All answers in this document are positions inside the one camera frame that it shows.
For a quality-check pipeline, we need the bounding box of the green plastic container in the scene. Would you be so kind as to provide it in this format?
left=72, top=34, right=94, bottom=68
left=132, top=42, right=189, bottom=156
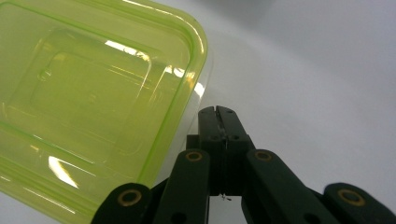
left=0, top=0, right=215, bottom=224

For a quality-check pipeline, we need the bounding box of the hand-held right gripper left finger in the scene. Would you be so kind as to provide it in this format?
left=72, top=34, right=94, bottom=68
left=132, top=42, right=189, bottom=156
left=186, top=105, right=228, bottom=198

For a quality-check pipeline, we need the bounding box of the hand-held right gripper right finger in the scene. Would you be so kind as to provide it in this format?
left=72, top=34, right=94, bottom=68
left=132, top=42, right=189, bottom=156
left=216, top=105, right=257, bottom=198

